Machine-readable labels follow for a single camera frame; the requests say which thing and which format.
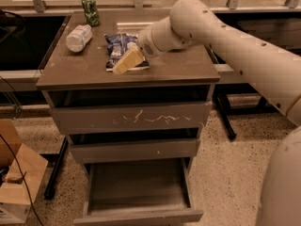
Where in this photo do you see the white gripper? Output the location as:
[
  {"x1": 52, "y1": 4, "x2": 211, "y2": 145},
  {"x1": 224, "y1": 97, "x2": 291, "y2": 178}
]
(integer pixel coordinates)
[{"x1": 113, "y1": 17, "x2": 188, "y2": 74}]

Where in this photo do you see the blue chip bag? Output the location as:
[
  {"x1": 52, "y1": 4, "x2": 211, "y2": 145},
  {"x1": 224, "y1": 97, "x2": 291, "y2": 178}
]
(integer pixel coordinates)
[{"x1": 104, "y1": 33, "x2": 150, "y2": 72}]

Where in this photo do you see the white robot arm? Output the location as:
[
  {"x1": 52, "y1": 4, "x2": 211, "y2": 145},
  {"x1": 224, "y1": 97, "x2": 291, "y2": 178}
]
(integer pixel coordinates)
[{"x1": 113, "y1": 0, "x2": 301, "y2": 226}]

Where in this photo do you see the scratched top drawer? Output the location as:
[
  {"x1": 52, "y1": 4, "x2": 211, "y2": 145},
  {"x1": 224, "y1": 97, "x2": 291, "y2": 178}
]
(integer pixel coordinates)
[{"x1": 51, "y1": 102, "x2": 212, "y2": 135}]

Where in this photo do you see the grey drawer cabinet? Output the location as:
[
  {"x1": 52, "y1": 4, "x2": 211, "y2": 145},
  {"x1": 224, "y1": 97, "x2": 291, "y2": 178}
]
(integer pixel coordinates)
[{"x1": 36, "y1": 8, "x2": 221, "y2": 226}]

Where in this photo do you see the grey middle drawer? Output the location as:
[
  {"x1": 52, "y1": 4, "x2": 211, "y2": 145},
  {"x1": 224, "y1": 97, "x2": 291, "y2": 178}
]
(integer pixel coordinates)
[{"x1": 71, "y1": 138, "x2": 199, "y2": 164}]

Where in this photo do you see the open bottom drawer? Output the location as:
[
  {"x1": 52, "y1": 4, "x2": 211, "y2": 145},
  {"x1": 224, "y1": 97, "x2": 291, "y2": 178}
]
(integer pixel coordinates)
[{"x1": 73, "y1": 158, "x2": 203, "y2": 226}]

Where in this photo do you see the clear plastic bottle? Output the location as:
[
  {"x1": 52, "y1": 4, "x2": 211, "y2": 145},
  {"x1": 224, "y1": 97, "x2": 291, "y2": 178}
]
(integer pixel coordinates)
[{"x1": 66, "y1": 24, "x2": 92, "y2": 53}]

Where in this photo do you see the green soda can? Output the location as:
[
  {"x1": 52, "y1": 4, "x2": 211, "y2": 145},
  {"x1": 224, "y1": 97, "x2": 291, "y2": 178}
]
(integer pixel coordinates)
[{"x1": 81, "y1": 0, "x2": 100, "y2": 26}]

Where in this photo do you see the black table leg right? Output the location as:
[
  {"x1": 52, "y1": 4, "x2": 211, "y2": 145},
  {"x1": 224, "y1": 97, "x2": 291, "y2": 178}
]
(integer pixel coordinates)
[{"x1": 214, "y1": 94, "x2": 236, "y2": 140}]

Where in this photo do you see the black table leg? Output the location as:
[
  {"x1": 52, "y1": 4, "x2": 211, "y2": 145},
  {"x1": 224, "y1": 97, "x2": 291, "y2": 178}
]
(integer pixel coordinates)
[
  {"x1": 214, "y1": 94, "x2": 236, "y2": 140},
  {"x1": 44, "y1": 138, "x2": 68, "y2": 200}
]

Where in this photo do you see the black table leg left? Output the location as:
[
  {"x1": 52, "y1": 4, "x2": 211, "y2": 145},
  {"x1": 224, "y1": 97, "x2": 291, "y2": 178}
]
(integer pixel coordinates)
[{"x1": 44, "y1": 138, "x2": 68, "y2": 200}]

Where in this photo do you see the cardboard box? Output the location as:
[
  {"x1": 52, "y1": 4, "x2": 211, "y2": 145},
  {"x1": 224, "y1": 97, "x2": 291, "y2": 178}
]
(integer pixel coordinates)
[{"x1": 0, "y1": 119, "x2": 48, "y2": 225}]

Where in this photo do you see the black cable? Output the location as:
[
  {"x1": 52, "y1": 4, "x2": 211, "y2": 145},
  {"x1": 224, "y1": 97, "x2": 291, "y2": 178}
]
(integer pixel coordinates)
[{"x1": 0, "y1": 75, "x2": 45, "y2": 226}]

